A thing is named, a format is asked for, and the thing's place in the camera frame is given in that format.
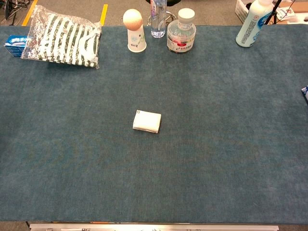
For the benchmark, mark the white rectangular tissue pack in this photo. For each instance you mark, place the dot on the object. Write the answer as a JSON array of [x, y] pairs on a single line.
[[146, 121]]

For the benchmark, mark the teal felt table mat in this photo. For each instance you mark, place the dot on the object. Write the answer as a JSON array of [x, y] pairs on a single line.
[[154, 134]]

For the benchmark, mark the white paper cup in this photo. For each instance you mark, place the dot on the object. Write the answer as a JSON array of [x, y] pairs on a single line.
[[137, 41]]

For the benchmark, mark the clear jar with white lid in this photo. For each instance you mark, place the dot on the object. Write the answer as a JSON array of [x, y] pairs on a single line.
[[181, 36]]

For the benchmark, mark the clear water bottle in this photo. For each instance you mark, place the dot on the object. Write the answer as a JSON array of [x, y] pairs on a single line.
[[158, 19]]

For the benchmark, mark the beige wooden ball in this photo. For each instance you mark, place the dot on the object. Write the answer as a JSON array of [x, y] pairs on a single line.
[[132, 19]]

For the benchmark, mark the chrome stool base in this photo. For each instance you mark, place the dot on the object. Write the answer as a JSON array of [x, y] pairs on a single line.
[[172, 16]]

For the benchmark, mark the yellow floor tape strip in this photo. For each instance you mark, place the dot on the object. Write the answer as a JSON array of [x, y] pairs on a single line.
[[29, 12], [104, 14]]

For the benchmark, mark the bagged green striped shirt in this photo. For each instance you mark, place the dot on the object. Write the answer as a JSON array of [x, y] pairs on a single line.
[[65, 41]]

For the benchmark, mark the white lotion bottle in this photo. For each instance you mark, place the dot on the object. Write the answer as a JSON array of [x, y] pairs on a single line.
[[252, 24]]

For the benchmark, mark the white plastic basket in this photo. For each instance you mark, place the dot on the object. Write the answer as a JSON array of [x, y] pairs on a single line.
[[241, 9]]

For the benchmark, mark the blue white packet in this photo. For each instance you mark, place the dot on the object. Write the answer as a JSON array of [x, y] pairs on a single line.
[[305, 93]]

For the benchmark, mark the blue Oreo cookie box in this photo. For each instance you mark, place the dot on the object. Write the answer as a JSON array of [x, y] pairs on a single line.
[[14, 45]]

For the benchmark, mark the black tripod stand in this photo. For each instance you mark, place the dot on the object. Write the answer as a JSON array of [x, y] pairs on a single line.
[[272, 12]]

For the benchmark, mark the cardboard box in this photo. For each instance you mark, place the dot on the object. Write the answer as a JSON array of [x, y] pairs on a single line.
[[292, 10]]

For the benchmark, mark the aluminium frame rail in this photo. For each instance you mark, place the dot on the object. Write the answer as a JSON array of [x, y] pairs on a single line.
[[154, 227]]

